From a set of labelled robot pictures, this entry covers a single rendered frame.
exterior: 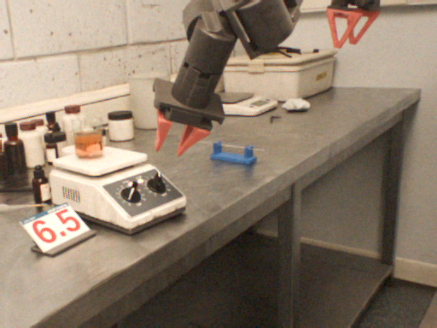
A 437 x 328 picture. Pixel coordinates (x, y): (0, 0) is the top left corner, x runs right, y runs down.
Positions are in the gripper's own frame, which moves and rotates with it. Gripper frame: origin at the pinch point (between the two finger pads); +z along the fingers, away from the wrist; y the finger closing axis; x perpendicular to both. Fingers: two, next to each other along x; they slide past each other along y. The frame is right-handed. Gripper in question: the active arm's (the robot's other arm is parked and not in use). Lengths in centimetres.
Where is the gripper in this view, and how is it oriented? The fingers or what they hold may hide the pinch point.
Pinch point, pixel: (169, 147)
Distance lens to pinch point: 80.3
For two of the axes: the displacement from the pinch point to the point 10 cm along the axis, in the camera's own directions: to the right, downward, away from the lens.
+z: -2.9, 7.4, 6.0
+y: -9.6, -2.1, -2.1
